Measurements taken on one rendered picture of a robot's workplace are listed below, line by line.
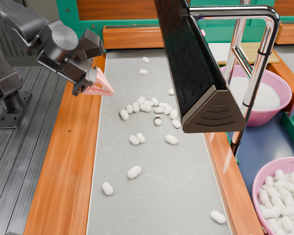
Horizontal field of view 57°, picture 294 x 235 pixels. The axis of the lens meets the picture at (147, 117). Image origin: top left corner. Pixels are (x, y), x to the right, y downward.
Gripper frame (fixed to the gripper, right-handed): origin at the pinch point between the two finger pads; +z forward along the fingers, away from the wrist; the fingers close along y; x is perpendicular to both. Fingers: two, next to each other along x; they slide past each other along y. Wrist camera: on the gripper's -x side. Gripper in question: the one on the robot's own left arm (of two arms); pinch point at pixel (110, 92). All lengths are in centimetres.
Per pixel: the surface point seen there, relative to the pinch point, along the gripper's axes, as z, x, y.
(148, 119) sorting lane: 15.3, 2.2, 1.5
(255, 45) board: 48, -30, 39
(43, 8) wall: -26, 78, 184
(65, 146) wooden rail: -3.3, 14.6, -10.6
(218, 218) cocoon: 24.0, -7.3, -31.7
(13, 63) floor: -24, 133, 167
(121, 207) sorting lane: 9.5, 7.1, -27.3
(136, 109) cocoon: 11.5, 3.3, 4.5
